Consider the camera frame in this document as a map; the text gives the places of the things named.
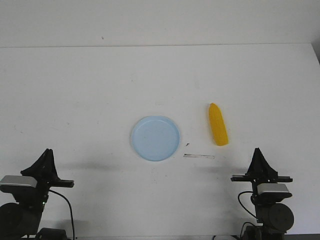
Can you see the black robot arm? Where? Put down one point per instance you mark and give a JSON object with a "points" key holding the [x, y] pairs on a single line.
{"points": [[273, 217], [20, 220]]}

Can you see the yellow corn cob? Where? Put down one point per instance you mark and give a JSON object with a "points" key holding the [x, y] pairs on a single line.
{"points": [[217, 125]]}

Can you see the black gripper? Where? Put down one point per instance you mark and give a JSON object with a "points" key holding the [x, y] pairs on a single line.
{"points": [[44, 164], [270, 174]]}

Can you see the light blue round plate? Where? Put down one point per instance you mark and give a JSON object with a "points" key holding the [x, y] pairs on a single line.
{"points": [[155, 138]]}

